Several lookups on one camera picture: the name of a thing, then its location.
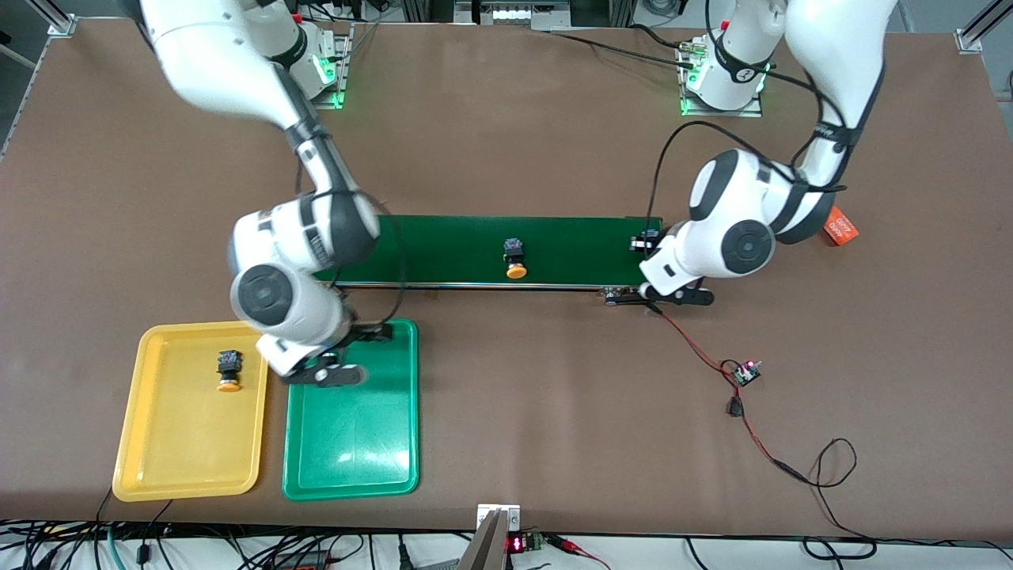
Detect red and black power cable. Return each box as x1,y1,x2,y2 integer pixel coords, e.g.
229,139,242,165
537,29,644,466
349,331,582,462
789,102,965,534
645,303,808,484

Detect yellow plastic tray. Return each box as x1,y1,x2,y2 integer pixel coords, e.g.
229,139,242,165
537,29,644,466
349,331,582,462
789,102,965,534
112,320,272,503

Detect aluminium table corner bracket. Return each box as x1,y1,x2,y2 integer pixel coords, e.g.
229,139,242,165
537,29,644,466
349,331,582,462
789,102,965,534
32,0,78,37
956,0,1013,55

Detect red clip lead wires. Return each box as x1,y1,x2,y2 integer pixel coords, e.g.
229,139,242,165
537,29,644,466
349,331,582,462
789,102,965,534
546,534,614,570

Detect tangled black cables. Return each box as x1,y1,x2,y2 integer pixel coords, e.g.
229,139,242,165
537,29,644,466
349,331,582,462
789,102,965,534
0,484,476,570

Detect green plastic tray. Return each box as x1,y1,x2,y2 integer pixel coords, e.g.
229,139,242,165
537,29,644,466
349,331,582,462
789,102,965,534
282,318,420,502

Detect silver camera pole bracket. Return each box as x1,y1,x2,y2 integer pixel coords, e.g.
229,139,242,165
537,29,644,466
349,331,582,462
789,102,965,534
457,503,523,570

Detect green belt conveyor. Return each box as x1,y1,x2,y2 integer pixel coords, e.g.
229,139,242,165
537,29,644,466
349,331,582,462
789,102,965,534
315,214,672,306

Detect thin black looped cable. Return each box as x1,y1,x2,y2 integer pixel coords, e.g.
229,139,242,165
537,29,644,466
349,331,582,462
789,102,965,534
803,438,878,559

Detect black cable to arm base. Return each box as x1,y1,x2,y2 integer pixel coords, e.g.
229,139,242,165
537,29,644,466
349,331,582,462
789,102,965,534
546,24,697,68

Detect silver metal frame structure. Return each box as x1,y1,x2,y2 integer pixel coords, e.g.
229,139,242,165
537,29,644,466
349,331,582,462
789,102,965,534
400,0,634,31

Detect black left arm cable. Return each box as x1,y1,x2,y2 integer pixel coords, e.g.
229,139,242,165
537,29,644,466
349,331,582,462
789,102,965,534
647,0,848,238

